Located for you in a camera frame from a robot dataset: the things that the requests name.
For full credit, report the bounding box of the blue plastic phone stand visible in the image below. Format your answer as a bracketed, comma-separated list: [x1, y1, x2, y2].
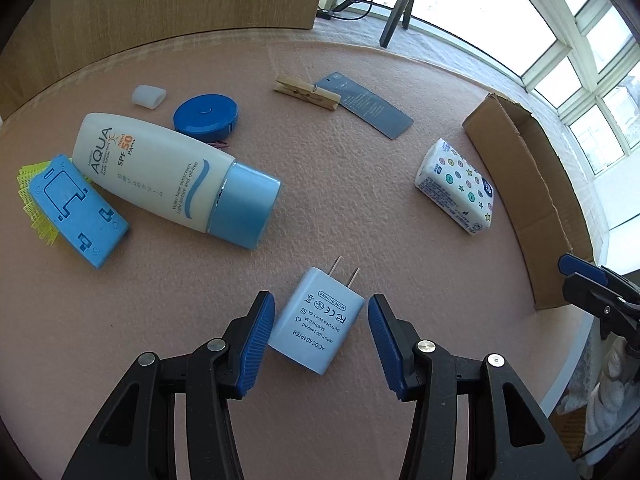
[27, 154, 131, 270]

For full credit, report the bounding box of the cardboard box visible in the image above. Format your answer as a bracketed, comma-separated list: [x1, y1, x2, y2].
[461, 92, 596, 311]

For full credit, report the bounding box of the blue round tape measure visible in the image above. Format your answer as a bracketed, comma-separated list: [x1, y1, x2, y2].
[173, 95, 242, 143]

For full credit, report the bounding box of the white cloth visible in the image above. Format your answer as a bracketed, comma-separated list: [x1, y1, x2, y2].
[582, 340, 631, 441]

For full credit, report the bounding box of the oak wooden board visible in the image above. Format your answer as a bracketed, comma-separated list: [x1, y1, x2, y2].
[0, 0, 333, 118]

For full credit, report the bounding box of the black tripod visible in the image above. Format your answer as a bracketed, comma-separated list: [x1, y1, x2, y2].
[330, 0, 426, 50]

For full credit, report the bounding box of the small white translucent cap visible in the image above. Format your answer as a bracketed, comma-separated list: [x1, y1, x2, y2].
[131, 83, 167, 110]

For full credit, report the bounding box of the yellow shuttlecock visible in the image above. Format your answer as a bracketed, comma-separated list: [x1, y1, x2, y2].
[15, 157, 63, 247]

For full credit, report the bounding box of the dark grey card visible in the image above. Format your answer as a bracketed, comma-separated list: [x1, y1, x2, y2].
[314, 71, 415, 141]

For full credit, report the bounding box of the white sunscreen bottle blue cap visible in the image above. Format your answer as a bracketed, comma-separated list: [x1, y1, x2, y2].
[72, 112, 282, 251]

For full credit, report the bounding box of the light blue power adapter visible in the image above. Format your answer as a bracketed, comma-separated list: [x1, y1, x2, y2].
[267, 256, 366, 376]

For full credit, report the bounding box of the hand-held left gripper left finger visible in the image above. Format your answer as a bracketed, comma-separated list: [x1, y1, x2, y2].
[61, 290, 277, 480]

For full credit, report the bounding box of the patterned tissue pack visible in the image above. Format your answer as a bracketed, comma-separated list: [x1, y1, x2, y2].
[414, 137, 497, 236]

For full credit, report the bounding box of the wooden clothespin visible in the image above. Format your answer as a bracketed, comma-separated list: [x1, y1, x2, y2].
[273, 76, 342, 112]

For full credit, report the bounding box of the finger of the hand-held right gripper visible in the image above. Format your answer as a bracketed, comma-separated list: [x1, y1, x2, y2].
[558, 254, 640, 307]
[562, 272, 640, 338]

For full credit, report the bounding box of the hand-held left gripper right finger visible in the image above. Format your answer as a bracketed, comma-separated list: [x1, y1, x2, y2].
[367, 294, 581, 480]

